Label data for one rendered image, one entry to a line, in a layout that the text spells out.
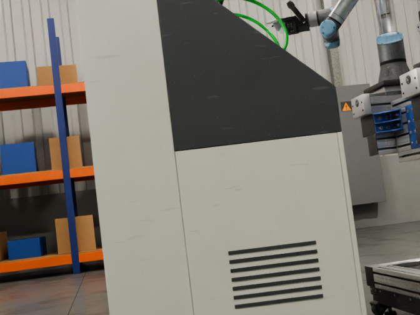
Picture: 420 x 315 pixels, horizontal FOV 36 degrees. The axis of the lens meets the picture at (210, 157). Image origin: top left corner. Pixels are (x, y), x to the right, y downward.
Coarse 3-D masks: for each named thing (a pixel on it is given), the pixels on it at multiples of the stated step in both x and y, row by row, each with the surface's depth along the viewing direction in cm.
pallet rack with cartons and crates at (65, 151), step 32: (0, 64) 754; (0, 96) 737; (32, 96) 798; (64, 96) 822; (64, 128) 744; (32, 160) 757; (64, 160) 741; (64, 224) 749; (0, 256) 745; (32, 256) 744; (64, 256) 731; (96, 256) 737
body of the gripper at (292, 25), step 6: (294, 18) 313; (306, 18) 311; (288, 24) 315; (294, 24) 313; (300, 24) 315; (306, 24) 312; (288, 30) 315; (294, 30) 313; (300, 30) 314; (306, 30) 314
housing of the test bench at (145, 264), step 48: (96, 0) 222; (144, 0) 222; (96, 48) 221; (144, 48) 221; (96, 96) 219; (144, 96) 220; (96, 144) 218; (144, 144) 218; (96, 192) 217; (144, 192) 217; (144, 240) 216; (144, 288) 215
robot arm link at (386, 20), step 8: (376, 0) 303; (384, 0) 301; (392, 0) 303; (376, 8) 304; (384, 8) 301; (392, 8) 302; (376, 16) 305; (384, 16) 301; (392, 16) 301; (384, 24) 301; (392, 24) 300; (384, 32) 301
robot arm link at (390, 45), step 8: (392, 32) 286; (400, 32) 287; (376, 40) 291; (384, 40) 286; (392, 40) 284; (400, 40) 285; (384, 48) 286; (392, 48) 284; (400, 48) 285; (384, 56) 286; (392, 56) 284; (400, 56) 284
